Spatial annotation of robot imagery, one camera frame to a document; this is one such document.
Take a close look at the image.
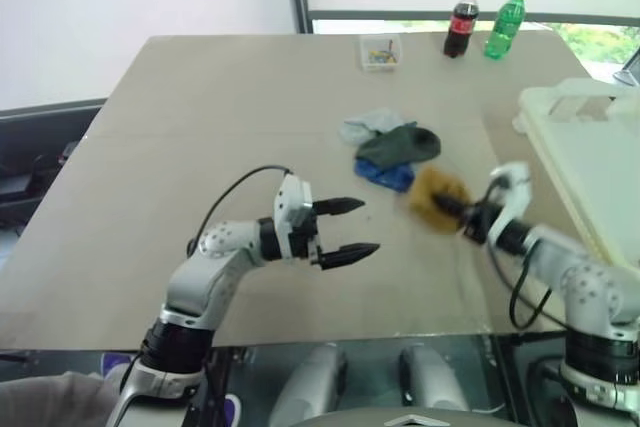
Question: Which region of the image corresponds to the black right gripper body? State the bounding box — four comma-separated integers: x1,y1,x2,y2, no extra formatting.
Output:
461,198,504,247

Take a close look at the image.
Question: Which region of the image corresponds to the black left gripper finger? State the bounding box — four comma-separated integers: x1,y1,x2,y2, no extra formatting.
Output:
319,242,382,271
311,196,367,219

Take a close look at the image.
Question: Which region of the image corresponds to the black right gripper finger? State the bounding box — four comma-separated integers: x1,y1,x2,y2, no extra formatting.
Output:
431,191,472,221

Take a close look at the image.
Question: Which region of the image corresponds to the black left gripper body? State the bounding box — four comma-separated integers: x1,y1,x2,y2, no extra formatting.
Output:
291,201,327,269

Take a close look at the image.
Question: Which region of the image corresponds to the mustard yellow cloth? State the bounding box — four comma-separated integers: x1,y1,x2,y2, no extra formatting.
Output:
408,166,474,236

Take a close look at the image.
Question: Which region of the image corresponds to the white plastic bin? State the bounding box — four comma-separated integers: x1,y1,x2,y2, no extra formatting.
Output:
512,77,640,267

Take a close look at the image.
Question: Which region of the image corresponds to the small clear plastic container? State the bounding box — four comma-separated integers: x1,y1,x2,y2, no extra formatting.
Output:
358,33,403,74

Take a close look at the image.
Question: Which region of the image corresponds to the dark green cloth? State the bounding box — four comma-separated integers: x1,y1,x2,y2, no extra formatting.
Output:
355,125,443,169

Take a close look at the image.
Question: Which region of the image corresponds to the light grey cloth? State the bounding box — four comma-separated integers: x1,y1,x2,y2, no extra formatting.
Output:
339,107,407,149

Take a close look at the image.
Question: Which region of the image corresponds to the silver left robot leg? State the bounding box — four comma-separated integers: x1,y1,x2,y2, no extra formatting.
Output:
268,343,349,427

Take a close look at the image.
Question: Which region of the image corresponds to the silver robot leg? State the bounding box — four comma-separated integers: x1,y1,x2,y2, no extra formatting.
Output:
397,343,470,417
268,343,349,427

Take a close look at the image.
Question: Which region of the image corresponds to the silver right robot leg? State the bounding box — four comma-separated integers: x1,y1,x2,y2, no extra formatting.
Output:
397,343,470,417

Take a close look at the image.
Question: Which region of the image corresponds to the grey robot torso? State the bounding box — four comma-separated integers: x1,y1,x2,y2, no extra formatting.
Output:
298,408,507,427

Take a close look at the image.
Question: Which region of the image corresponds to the cola bottle red cap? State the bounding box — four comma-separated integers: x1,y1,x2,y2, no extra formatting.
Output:
441,0,482,60

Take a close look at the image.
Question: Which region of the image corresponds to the green bottle yellow cap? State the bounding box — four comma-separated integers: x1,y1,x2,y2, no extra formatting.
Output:
482,0,532,61

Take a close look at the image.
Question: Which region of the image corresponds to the dark laptop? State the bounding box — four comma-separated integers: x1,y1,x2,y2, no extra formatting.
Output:
613,41,640,89

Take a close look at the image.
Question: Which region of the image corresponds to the black furniture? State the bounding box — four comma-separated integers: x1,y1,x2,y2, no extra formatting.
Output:
0,97,109,239

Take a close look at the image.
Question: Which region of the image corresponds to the person's grey trouser knee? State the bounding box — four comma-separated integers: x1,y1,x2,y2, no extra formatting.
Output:
0,371,122,427

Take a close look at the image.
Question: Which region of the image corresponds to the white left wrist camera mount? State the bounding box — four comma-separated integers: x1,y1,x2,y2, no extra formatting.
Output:
272,173,314,261

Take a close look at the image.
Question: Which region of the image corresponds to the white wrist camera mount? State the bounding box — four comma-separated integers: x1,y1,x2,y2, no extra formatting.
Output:
272,173,314,261
486,161,532,249

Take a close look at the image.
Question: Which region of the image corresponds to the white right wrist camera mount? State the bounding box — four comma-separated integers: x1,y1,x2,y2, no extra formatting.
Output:
486,161,532,249

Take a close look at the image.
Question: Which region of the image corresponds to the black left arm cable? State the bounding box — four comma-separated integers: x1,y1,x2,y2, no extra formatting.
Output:
188,164,292,254

